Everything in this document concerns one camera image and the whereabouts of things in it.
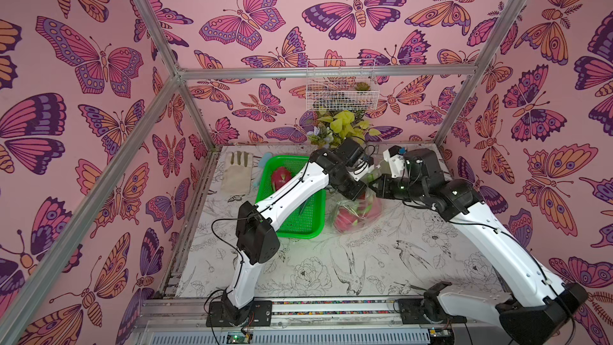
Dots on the white wire wall basket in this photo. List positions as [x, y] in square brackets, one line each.
[339, 88]

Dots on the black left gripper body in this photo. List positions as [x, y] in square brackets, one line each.
[350, 188]

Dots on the green plastic basket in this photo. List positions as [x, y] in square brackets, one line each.
[298, 209]

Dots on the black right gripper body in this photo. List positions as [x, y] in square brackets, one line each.
[383, 187]

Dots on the potted green leafy plant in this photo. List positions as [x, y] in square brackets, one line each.
[332, 128]

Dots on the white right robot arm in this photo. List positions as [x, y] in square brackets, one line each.
[538, 303]

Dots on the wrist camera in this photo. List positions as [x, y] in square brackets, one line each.
[394, 158]
[364, 167]

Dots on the beige green work glove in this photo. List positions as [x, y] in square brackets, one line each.
[237, 174]

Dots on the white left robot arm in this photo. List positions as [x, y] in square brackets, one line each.
[257, 224]

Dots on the red dragon fruit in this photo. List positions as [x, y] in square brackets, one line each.
[280, 177]

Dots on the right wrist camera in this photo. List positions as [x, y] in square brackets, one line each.
[394, 158]

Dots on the aluminium frame post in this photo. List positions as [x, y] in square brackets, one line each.
[153, 26]

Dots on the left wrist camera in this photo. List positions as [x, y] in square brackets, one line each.
[364, 167]

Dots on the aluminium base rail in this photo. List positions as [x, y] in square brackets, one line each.
[332, 320]

